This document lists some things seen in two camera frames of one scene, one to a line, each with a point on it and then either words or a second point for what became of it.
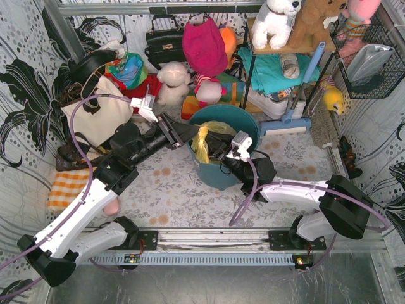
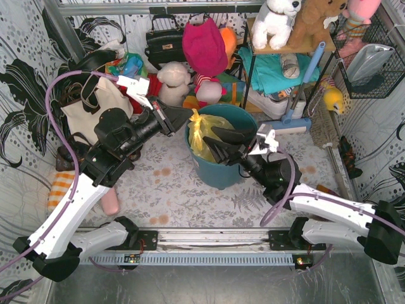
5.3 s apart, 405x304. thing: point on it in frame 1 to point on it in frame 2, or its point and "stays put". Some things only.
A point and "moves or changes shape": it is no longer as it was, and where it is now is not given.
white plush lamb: (174, 76) stays put
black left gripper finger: (183, 131) to (174, 116)
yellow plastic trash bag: (199, 146) moves or changes shape
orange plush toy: (230, 41) stays put
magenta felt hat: (204, 47) stays put
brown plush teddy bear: (313, 23) stays put
